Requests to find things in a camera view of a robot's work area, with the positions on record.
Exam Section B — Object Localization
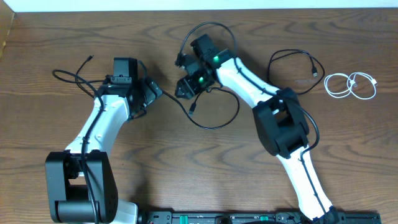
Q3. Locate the black USB cable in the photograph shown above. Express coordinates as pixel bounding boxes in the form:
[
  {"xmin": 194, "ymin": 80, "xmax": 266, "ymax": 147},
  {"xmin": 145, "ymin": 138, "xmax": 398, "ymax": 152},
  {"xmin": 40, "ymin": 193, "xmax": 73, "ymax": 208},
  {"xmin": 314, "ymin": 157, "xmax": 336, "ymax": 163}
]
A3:
[
  {"xmin": 75, "ymin": 54, "xmax": 241, "ymax": 131},
  {"xmin": 266, "ymin": 49, "xmax": 326, "ymax": 96}
]

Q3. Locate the black right camera cable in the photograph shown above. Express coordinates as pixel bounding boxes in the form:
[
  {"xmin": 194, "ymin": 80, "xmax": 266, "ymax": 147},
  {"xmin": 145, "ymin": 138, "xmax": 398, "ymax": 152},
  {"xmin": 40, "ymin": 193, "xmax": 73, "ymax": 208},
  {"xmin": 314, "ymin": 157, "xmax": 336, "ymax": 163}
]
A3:
[{"xmin": 175, "ymin": 21, "xmax": 330, "ymax": 218}]

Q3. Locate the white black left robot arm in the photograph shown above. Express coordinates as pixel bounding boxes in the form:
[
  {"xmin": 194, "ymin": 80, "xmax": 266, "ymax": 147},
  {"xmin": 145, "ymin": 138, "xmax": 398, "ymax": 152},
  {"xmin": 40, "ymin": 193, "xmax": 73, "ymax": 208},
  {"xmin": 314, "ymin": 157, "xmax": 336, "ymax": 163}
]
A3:
[{"xmin": 45, "ymin": 77, "xmax": 162, "ymax": 223}]

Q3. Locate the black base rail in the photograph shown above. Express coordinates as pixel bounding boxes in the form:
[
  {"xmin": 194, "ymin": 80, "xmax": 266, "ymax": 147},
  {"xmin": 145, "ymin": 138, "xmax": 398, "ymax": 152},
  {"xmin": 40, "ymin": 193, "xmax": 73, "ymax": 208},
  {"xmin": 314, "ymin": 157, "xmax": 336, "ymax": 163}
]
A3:
[{"xmin": 136, "ymin": 211, "xmax": 382, "ymax": 224}]

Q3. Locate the white USB cable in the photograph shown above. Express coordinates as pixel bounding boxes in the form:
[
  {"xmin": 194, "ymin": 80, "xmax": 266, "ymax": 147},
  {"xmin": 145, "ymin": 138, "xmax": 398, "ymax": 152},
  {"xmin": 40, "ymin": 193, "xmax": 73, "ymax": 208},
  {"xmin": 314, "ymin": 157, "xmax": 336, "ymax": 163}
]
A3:
[{"xmin": 323, "ymin": 72, "xmax": 379, "ymax": 100}]

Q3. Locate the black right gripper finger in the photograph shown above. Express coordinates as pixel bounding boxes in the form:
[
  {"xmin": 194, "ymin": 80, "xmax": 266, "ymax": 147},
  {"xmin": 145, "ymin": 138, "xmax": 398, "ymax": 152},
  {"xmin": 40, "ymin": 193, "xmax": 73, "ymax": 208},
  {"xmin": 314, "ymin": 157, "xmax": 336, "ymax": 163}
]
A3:
[
  {"xmin": 175, "ymin": 78, "xmax": 188, "ymax": 97},
  {"xmin": 178, "ymin": 85, "xmax": 195, "ymax": 100}
]

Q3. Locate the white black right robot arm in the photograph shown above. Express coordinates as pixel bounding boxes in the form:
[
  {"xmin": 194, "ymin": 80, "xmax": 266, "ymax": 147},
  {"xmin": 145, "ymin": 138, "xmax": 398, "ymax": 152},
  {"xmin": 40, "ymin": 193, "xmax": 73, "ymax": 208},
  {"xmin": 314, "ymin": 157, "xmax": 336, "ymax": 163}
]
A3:
[{"xmin": 175, "ymin": 50, "xmax": 339, "ymax": 223}]

